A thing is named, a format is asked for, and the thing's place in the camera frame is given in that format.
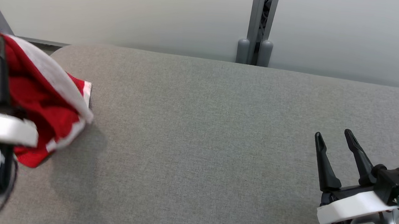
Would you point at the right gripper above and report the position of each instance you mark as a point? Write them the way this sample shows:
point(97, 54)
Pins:
point(351, 207)

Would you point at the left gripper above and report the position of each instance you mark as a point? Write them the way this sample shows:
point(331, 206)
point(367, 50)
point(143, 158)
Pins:
point(2, 126)

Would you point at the plain red garment white band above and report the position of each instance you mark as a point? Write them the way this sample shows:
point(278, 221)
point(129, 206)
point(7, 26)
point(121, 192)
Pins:
point(35, 97)

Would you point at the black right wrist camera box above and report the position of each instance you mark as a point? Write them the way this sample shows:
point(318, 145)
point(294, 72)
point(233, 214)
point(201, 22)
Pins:
point(396, 183)

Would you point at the grey partition post with feet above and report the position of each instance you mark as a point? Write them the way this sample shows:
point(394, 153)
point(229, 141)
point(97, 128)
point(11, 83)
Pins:
point(258, 28)

